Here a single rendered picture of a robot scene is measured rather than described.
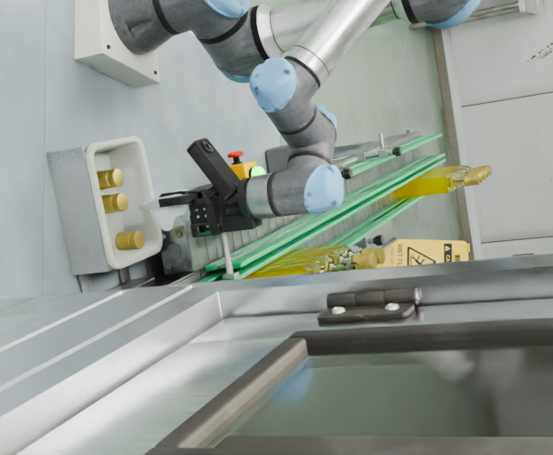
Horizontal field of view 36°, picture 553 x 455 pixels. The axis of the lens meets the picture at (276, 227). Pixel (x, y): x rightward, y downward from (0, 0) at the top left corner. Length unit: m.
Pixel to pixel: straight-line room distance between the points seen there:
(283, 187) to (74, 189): 0.37
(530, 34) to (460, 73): 0.64
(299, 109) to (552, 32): 6.11
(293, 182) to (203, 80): 0.72
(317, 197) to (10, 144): 0.51
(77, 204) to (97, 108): 0.24
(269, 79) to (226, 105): 0.81
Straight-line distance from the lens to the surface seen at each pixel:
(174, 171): 1.88
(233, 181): 1.46
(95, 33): 1.64
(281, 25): 1.67
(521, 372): 0.42
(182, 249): 1.65
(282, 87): 1.33
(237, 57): 1.69
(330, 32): 1.39
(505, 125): 7.49
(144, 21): 1.66
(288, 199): 1.39
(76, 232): 1.53
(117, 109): 1.74
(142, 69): 1.72
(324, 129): 1.43
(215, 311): 0.60
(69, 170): 1.52
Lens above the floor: 1.73
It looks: 25 degrees down
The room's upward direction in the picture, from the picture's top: 84 degrees clockwise
